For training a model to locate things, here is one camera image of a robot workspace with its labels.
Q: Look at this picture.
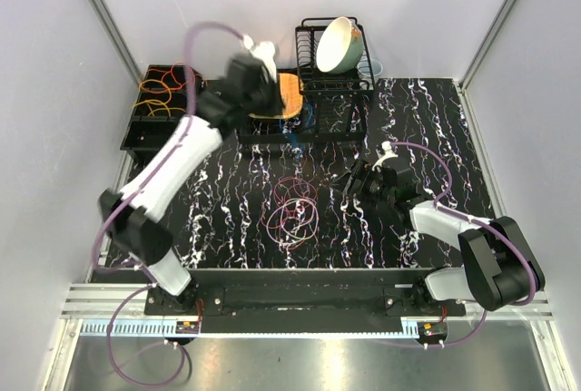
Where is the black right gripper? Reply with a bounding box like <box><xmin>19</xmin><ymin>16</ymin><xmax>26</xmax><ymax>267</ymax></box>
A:
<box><xmin>330</xmin><ymin>159</ymin><xmax>395</xmax><ymax>208</ymax></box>

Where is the blue cable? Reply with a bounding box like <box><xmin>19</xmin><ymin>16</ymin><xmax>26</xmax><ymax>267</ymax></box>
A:
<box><xmin>279</xmin><ymin>103</ymin><xmax>319</xmax><ymax>156</ymax></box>

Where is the orange cable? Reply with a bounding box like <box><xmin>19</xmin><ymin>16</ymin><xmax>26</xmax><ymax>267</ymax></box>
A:
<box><xmin>138</xmin><ymin>62</ymin><xmax>205</xmax><ymax>95</ymax></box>

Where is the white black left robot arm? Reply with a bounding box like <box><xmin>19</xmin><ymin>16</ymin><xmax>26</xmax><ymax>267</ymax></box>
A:
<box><xmin>98</xmin><ymin>36</ymin><xmax>284</xmax><ymax>315</ymax></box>

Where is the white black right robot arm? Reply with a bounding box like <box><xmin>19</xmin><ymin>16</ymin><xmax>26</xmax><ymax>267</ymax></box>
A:
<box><xmin>333</xmin><ymin>158</ymin><xmax>546</xmax><ymax>316</ymax></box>

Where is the black compartment bin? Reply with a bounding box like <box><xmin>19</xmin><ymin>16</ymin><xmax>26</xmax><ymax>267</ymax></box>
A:
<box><xmin>121</xmin><ymin>63</ymin><xmax>188</xmax><ymax>166</ymax></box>

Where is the black flat tray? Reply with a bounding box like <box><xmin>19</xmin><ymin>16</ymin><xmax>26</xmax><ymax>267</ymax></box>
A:
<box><xmin>237</xmin><ymin>69</ymin><xmax>373</xmax><ymax>145</ymax></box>

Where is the white ceramic bowl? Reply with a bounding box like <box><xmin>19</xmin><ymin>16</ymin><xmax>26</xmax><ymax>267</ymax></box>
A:
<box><xmin>316</xmin><ymin>16</ymin><xmax>364</xmax><ymax>74</ymax></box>

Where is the light blue cup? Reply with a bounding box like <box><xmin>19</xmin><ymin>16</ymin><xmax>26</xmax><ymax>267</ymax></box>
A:
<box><xmin>357</xmin><ymin>58</ymin><xmax>383</xmax><ymax>80</ymax></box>

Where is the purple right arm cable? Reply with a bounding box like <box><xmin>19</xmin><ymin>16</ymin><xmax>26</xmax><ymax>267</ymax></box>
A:
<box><xmin>362</xmin><ymin>139</ymin><xmax>546</xmax><ymax>349</ymax></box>

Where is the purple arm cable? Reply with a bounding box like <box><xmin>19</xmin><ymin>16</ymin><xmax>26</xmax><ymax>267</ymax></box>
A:
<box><xmin>362</xmin><ymin>139</ymin><xmax>546</xmax><ymax>349</ymax></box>
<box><xmin>90</xmin><ymin>21</ymin><xmax>255</xmax><ymax>387</ymax></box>

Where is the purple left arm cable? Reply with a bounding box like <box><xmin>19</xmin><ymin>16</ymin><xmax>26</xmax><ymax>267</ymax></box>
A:
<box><xmin>90</xmin><ymin>21</ymin><xmax>255</xmax><ymax>387</ymax></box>

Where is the black wire dish rack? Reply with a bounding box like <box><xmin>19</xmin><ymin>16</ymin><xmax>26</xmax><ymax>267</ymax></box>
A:
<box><xmin>295</xmin><ymin>16</ymin><xmax>375</xmax><ymax>95</ymax></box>

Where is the yellow cable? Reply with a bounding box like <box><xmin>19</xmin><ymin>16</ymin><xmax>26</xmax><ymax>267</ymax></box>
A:
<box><xmin>131</xmin><ymin>91</ymin><xmax>185</xmax><ymax>119</ymax></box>

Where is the pink cable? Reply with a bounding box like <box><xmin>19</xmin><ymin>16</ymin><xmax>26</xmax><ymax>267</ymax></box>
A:
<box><xmin>266</xmin><ymin>176</ymin><xmax>320</xmax><ymax>249</ymax></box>

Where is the grey cable duct strip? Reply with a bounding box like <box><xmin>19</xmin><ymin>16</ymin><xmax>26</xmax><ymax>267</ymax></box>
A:
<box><xmin>81</xmin><ymin>316</ymin><xmax>450</xmax><ymax>337</ymax></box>

